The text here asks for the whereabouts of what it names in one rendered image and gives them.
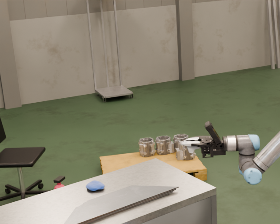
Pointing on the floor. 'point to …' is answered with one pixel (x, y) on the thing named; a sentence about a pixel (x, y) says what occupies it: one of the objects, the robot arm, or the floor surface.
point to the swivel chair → (13, 159)
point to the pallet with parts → (134, 158)
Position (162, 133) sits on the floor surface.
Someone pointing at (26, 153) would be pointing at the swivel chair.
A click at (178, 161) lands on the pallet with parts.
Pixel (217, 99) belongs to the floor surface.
